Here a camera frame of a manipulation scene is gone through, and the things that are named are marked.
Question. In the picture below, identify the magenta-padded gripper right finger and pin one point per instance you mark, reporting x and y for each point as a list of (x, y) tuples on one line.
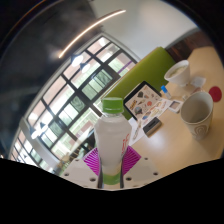
[(141, 171)]

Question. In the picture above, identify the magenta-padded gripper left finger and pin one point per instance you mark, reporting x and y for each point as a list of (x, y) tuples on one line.
[(78, 173)]

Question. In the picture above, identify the clear green-capped drink bottle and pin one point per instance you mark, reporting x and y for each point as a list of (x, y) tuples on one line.
[(111, 140)]

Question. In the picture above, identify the white paper sheet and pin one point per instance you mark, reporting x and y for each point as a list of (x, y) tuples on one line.
[(136, 131)]

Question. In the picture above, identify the small dark box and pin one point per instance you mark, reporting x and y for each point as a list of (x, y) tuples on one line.
[(152, 126)]

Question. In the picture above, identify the colourful sticker sheet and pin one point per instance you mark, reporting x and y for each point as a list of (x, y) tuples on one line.
[(160, 108)]

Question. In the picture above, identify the black tablet with colourful screen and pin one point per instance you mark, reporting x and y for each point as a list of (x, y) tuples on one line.
[(142, 100)]

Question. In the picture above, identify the white patterned mug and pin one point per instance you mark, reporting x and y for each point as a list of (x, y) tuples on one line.
[(200, 125)]

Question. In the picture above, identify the small blue-capped white bottle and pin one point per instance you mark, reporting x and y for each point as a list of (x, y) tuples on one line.
[(165, 92)]

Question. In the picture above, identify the green upholstered booth backrest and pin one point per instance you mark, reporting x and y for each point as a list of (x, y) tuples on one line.
[(146, 70)]

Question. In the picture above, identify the flat round red coaster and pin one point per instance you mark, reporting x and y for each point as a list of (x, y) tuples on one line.
[(215, 94)]

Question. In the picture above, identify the long linear ceiling light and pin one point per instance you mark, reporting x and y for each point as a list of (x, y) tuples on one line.
[(90, 28)]

